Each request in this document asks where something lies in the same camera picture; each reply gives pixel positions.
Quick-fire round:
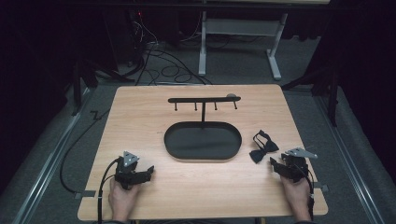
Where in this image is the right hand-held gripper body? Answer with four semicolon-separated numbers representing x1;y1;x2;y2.
280;147;318;184

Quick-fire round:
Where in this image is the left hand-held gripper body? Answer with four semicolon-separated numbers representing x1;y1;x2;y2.
114;150;145;191

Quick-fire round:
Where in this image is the black bow tie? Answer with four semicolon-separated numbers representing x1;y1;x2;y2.
248;129;280;165

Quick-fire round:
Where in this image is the black hook rack with tray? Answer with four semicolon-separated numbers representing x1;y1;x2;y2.
163;95;243;161

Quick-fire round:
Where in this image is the person's right hand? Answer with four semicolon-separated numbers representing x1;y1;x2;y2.
279;175;312;221

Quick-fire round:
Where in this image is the person's left hand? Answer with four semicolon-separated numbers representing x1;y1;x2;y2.
107;178;142;221

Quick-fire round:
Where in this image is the black tripod stand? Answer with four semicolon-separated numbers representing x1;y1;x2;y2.
64;55;136;117
281;66;340;128

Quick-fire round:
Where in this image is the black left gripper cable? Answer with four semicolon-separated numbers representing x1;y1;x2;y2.
96;157;121;224

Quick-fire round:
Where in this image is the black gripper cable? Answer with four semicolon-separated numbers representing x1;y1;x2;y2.
293;163;316;221
96;157;121;224

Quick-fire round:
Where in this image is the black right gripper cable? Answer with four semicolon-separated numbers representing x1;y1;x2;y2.
293;163;316;221

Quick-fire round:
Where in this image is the grey metal floor rail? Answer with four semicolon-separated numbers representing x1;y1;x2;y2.
11;88;92;224
314;94;389;224

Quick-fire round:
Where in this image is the black floor cable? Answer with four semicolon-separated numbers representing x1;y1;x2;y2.
59;107;110;194

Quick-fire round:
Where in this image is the tangle of black floor cables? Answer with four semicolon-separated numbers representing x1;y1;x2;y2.
125;12;214;87

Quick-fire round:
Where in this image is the grey metal desk frame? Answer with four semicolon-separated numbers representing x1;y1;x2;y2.
198;11;289;81

